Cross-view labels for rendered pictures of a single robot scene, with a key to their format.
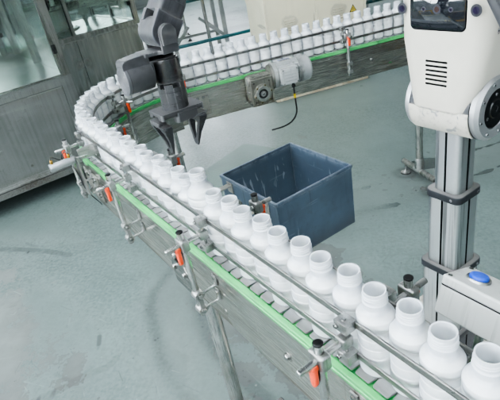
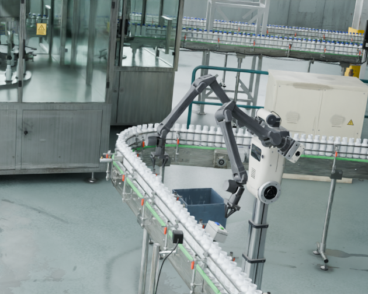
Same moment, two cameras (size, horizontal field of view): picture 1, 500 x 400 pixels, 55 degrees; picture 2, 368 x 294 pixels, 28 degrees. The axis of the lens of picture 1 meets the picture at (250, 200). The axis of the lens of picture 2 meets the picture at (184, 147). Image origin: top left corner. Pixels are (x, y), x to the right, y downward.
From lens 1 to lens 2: 3.65 m
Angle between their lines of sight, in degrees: 14
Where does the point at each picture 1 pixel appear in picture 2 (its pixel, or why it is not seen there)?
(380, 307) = (186, 217)
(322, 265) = (179, 207)
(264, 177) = (193, 199)
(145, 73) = (153, 141)
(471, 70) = (260, 175)
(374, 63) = (299, 168)
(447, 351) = (192, 225)
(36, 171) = (60, 161)
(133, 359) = (92, 282)
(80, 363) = (61, 274)
